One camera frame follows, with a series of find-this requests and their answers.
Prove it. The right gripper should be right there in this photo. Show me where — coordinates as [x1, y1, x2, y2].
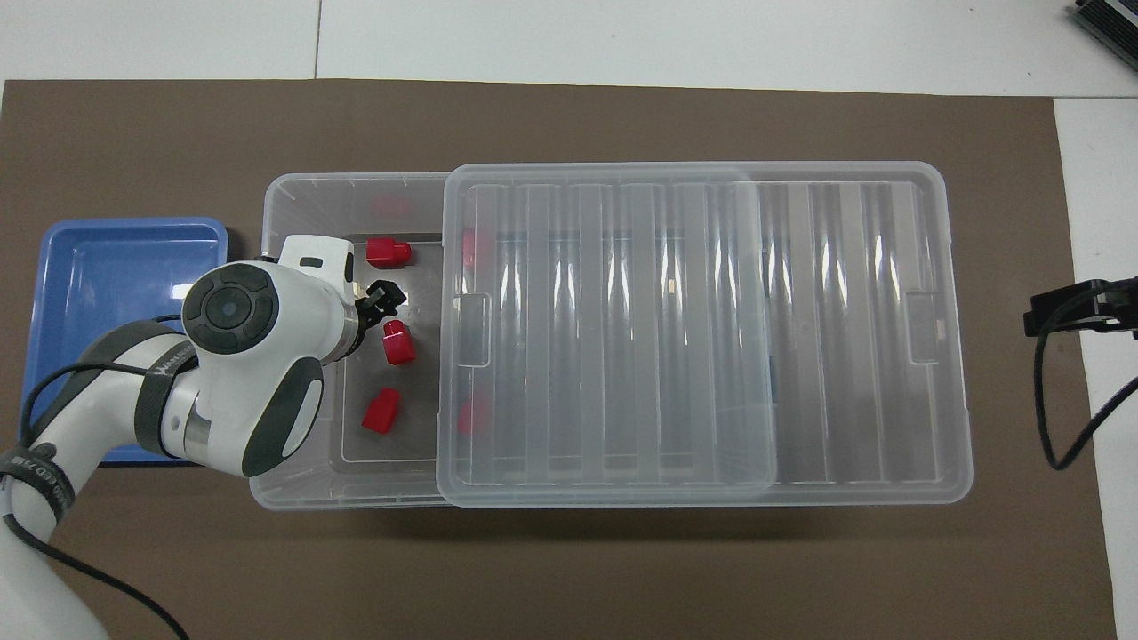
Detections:
[1095, 278, 1138, 340]

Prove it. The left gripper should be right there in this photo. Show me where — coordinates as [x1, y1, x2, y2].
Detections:
[352, 290, 381, 356]

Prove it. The red block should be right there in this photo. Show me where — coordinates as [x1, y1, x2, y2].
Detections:
[381, 320, 418, 367]
[360, 388, 402, 436]
[365, 236, 414, 269]

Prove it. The clear plastic box lid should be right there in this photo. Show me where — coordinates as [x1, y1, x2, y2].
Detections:
[435, 161, 974, 509]

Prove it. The black cable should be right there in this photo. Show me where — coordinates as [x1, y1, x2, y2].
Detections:
[0, 313, 190, 640]
[1033, 286, 1138, 471]

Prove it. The clear plastic storage box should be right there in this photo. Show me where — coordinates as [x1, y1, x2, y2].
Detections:
[249, 172, 783, 513]

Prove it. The black stand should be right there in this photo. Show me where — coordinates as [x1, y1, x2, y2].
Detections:
[1067, 0, 1138, 49]

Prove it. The blue plastic tray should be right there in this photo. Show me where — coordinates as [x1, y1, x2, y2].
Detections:
[20, 217, 231, 468]

